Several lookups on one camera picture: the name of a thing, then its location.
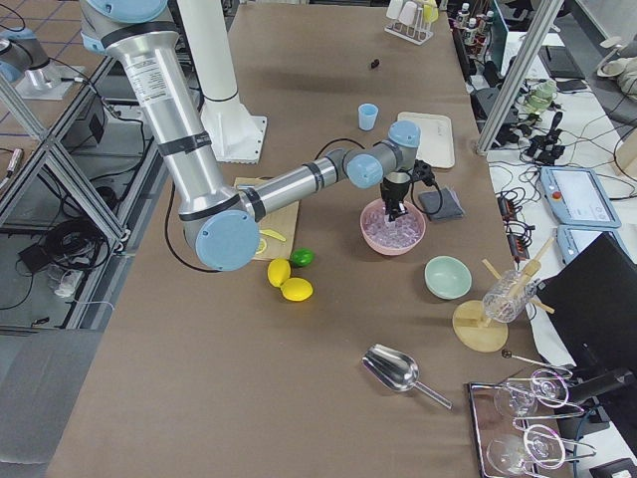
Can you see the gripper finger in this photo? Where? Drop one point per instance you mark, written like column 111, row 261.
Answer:
column 389, row 217
column 400, row 209

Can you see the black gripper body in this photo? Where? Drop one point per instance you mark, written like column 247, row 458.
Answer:
column 393, row 191

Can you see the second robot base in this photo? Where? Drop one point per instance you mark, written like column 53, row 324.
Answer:
column 24, row 62

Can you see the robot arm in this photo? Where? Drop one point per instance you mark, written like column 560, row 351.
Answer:
column 220, row 222

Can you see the clear ice cubes pile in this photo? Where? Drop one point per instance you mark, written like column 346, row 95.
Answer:
column 402, row 232

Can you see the light blue plastic cup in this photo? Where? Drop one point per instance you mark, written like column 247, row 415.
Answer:
column 367, row 116

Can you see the metal ice scoop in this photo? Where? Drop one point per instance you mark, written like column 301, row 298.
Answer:
column 399, row 372

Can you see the pink plastic cup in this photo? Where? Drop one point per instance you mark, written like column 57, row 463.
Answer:
column 408, row 13

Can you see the yellow plastic cup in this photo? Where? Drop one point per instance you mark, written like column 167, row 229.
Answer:
column 430, row 11

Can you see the white plastic cup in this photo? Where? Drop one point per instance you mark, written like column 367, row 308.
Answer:
column 394, row 9

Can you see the pink bowl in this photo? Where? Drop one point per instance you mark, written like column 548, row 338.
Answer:
column 377, row 203

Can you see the grey folded cloth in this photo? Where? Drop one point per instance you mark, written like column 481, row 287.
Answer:
column 442, row 205

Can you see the beige rabbit tray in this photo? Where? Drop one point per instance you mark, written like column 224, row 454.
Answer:
column 436, row 140

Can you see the mint green bowl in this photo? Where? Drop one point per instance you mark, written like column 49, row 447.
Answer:
column 447, row 278

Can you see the green lime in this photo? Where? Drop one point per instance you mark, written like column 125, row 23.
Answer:
column 302, row 257

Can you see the wooden cutting board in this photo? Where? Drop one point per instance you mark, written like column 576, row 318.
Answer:
column 284, row 221

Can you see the yellow lemon lower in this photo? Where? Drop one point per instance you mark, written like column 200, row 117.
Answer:
column 297, row 289

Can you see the yellow lemon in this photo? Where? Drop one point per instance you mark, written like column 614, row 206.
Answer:
column 279, row 271
column 297, row 289

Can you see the yellow lemon upper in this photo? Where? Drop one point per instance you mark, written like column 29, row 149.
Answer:
column 279, row 271

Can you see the lemon slice left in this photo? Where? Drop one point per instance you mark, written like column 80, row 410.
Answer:
column 262, row 246

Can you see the clear textured glass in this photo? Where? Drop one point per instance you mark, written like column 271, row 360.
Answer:
column 504, row 301

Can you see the teach pendant lower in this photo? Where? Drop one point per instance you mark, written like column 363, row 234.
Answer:
column 571, row 240

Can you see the teach pendant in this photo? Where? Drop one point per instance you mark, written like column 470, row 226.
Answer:
column 576, row 197
column 571, row 240

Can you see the teach pendant upper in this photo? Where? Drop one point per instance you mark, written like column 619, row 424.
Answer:
column 576, row 197

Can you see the bar spoon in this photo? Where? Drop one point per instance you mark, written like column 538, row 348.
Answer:
column 507, row 354

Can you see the black monitor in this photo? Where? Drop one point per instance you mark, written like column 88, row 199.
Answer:
column 594, row 301

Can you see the wine glass upper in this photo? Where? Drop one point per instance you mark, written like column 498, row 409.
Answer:
column 520, row 397

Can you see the wine glass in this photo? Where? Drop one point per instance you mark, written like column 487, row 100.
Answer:
column 538, row 449
column 520, row 397

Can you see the metal glass rack tray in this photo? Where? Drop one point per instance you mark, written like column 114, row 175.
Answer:
column 488, row 424

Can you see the wine glass lower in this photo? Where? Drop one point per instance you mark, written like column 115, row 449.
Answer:
column 538, row 449

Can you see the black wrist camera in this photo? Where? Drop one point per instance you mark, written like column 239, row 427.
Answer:
column 423, row 172

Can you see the white wire cup rack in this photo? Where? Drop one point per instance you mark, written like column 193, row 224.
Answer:
column 417, row 33

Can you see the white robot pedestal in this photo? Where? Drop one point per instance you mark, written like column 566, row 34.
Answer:
column 237, row 136

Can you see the aluminium frame post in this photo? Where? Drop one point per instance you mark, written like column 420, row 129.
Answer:
column 543, row 18

